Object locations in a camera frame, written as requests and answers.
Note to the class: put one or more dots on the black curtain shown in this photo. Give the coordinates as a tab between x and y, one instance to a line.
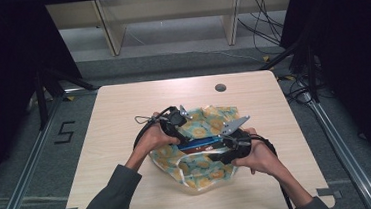
7	81
353	54

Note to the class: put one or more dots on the lemon print fabric bag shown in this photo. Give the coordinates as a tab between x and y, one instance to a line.
205	123

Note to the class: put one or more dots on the aluminium floor rail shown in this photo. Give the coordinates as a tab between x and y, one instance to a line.
344	152
25	170

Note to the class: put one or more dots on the black metal stand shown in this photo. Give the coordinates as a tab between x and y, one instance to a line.
42	95
309	71

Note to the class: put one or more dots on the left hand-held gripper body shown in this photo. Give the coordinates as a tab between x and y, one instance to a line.
172	120

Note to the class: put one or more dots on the person's right hand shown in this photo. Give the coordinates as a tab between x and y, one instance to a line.
261	157

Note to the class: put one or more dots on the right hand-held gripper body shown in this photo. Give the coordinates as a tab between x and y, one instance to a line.
238	145

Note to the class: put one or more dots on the person's left hand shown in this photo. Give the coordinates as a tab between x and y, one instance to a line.
154	137

